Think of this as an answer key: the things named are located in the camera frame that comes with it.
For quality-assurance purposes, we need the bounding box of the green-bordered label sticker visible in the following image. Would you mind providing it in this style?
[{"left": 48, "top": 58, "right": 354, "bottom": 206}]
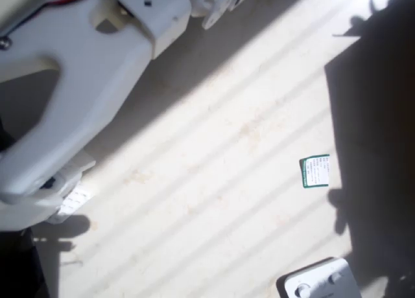
[{"left": 298, "top": 154, "right": 331, "bottom": 189}]

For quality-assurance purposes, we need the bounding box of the white device with knobs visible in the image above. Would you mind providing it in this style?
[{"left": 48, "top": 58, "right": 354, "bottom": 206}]
[{"left": 276, "top": 257, "right": 362, "bottom": 298}]

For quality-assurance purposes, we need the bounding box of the white perforated base plate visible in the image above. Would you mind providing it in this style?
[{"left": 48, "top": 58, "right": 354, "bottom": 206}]
[{"left": 48, "top": 185, "right": 92, "bottom": 224}]

